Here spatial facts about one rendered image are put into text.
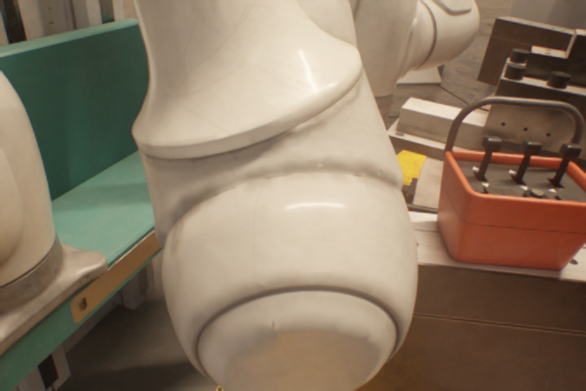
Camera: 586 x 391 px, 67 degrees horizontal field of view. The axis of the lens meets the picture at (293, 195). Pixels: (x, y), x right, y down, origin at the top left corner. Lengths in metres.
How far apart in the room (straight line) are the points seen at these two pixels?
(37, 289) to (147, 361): 0.50
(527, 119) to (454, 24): 1.12
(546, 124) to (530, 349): 1.08
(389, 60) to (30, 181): 0.41
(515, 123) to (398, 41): 1.25
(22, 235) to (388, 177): 0.38
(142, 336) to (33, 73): 0.59
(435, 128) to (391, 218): 1.76
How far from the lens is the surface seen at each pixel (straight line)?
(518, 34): 3.00
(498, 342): 0.82
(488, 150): 0.67
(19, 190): 0.46
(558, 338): 0.84
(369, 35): 0.57
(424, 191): 1.64
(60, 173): 0.72
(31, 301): 0.53
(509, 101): 0.71
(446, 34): 0.68
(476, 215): 0.64
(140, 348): 1.01
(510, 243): 0.69
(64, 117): 0.71
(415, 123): 1.93
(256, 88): 0.16
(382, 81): 0.59
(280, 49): 0.17
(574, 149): 0.72
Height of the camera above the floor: 1.09
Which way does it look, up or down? 32 degrees down
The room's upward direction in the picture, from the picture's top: 5 degrees clockwise
